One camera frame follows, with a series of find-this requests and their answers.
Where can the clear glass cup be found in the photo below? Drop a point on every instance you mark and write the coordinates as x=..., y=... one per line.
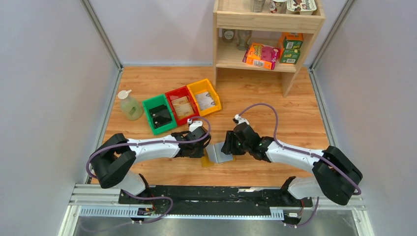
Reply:
x=243, y=39

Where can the yellow plastic bin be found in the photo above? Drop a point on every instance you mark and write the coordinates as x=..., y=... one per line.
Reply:
x=202, y=86

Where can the green orange carton box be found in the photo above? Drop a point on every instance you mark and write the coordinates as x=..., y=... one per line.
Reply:
x=289, y=45

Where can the beige cards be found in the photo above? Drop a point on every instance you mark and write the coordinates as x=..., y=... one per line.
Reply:
x=182, y=107

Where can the wooden shelf unit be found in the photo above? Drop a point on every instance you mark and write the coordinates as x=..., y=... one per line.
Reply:
x=265, y=35

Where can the red plastic bin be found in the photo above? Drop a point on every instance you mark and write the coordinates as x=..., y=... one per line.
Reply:
x=177, y=93

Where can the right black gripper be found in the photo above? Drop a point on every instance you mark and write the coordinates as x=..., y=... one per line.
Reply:
x=231, y=142

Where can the green soap pump bottle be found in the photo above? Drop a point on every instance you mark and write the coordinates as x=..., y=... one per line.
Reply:
x=129, y=105

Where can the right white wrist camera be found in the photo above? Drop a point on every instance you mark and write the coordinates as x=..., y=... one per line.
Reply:
x=238, y=119

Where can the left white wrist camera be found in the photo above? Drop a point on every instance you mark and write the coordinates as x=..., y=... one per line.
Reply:
x=194, y=124

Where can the white food tub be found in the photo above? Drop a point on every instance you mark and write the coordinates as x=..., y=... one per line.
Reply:
x=302, y=7

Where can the green plastic bin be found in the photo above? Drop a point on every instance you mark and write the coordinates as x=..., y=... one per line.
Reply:
x=154, y=102

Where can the white cards in yellow bin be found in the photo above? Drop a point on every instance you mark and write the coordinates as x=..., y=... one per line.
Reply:
x=205, y=100

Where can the black cards in green bin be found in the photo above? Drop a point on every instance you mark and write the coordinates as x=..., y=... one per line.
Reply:
x=160, y=116

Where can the yellow leather card holder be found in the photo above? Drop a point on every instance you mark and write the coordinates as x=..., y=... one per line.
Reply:
x=213, y=155

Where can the white printed cup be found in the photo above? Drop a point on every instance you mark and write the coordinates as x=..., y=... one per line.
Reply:
x=277, y=6

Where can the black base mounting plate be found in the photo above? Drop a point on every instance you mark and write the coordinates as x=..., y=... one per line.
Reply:
x=217, y=200

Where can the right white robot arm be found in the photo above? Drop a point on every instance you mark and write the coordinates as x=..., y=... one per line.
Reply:
x=334, y=175

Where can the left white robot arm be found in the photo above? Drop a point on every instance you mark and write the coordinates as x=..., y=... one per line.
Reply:
x=111, y=163

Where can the aluminium frame rail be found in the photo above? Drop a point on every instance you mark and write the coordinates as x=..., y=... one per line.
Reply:
x=91, y=200

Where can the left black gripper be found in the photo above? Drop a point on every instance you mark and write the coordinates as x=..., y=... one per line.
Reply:
x=202, y=143

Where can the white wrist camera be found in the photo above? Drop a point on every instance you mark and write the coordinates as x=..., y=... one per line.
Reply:
x=194, y=124
x=238, y=119

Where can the orange pink snack box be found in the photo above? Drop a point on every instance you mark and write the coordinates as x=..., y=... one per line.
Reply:
x=261, y=55

